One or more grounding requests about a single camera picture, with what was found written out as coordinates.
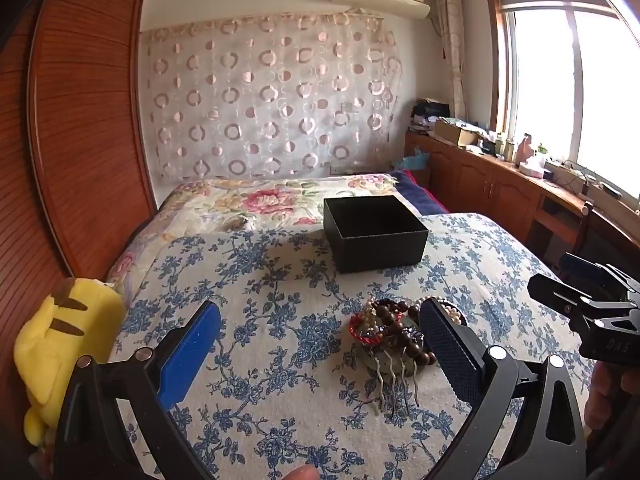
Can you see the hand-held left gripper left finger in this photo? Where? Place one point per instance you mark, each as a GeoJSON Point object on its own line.
{"type": "Point", "coordinates": [192, 350]}

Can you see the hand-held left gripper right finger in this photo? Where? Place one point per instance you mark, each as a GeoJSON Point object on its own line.
{"type": "Point", "coordinates": [450, 345]}

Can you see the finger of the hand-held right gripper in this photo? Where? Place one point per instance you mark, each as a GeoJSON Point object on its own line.
{"type": "Point", "coordinates": [590, 270]}
{"type": "Point", "coordinates": [555, 295]}

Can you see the metal hair comb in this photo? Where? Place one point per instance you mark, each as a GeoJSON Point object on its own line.
{"type": "Point", "coordinates": [395, 385]}

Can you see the black jewelry box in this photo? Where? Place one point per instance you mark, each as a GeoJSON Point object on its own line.
{"type": "Point", "coordinates": [375, 230]}

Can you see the person's right hand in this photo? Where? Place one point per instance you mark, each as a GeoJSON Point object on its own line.
{"type": "Point", "coordinates": [596, 395]}

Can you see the person's left hand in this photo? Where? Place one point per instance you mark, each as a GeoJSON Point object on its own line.
{"type": "Point", "coordinates": [300, 474]}

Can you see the wooden chair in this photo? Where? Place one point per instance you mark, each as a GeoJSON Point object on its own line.
{"type": "Point", "coordinates": [584, 230]}

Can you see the blue floral blanket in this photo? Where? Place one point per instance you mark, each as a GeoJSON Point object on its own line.
{"type": "Point", "coordinates": [260, 310]}

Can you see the yellow plush toy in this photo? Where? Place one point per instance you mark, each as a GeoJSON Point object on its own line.
{"type": "Point", "coordinates": [65, 340]}

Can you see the wooden cabinet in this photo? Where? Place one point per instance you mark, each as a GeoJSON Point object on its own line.
{"type": "Point", "coordinates": [480, 185]}

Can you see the pink figurine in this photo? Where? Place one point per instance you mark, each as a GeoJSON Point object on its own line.
{"type": "Point", "coordinates": [525, 147]}

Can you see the dark blue blanket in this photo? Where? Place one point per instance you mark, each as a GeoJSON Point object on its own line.
{"type": "Point", "coordinates": [417, 192]}

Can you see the pink floral quilt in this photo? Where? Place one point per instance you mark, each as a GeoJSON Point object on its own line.
{"type": "Point", "coordinates": [260, 200]}

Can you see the teal plastic bag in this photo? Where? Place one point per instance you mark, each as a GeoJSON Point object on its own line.
{"type": "Point", "coordinates": [412, 161]}

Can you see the window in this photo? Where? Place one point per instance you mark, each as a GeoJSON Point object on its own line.
{"type": "Point", "coordinates": [550, 85]}

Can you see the cardboard box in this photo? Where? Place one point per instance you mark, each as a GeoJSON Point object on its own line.
{"type": "Point", "coordinates": [455, 132]}

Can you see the pile of clothes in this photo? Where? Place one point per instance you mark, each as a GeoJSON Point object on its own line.
{"type": "Point", "coordinates": [430, 112]}

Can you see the beige window curtain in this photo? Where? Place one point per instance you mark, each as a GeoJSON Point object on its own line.
{"type": "Point", "coordinates": [454, 60]}

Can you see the sheer circle-patterned curtain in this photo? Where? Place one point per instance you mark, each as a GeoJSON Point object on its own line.
{"type": "Point", "coordinates": [270, 95]}

